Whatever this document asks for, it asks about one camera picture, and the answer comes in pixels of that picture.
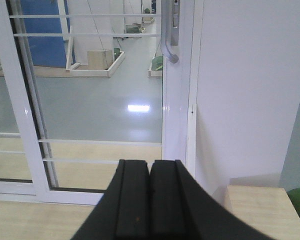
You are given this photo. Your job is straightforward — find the silver door handle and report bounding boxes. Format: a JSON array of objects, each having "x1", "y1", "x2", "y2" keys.
[{"x1": 160, "y1": 0, "x2": 180, "y2": 64}]

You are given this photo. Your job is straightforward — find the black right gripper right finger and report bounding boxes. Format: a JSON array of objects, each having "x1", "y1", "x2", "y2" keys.
[{"x1": 150, "y1": 160, "x2": 270, "y2": 240}]

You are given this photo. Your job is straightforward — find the white framed glass sliding door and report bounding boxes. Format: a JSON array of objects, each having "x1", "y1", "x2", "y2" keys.
[{"x1": 6, "y1": 0, "x2": 193, "y2": 204}]

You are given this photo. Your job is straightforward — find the wooden box behind glass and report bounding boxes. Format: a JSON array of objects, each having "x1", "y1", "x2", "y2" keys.
[{"x1": 87, "y1": 49, "x2": 114, "y2": 71}]

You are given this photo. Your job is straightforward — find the white wooden floor frame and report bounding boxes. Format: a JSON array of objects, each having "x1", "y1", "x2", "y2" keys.
[{"x1": 65, "y1": 36, "x2": 126, "y2": 78}]

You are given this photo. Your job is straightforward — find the blue panel behind glass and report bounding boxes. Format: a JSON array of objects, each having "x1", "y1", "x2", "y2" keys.
[{"x1": 20, "y1": 0, "x2": 66, "y2": 68}]

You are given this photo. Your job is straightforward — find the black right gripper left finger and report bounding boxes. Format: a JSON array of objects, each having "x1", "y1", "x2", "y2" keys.
[{"x1": 72, "y1": 159, "x2": 150, "y2": 240}]

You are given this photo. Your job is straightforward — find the white fixed glass door panel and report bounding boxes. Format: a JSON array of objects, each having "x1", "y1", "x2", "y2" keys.
[{"x1": 0, "y1": 0, "x2": 49, "y2": 197}]

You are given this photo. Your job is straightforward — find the green bags behind glass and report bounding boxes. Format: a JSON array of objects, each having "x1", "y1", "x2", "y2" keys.
[{"x1": 151, "y1": 55, "x2": 164, "y2": 71}]

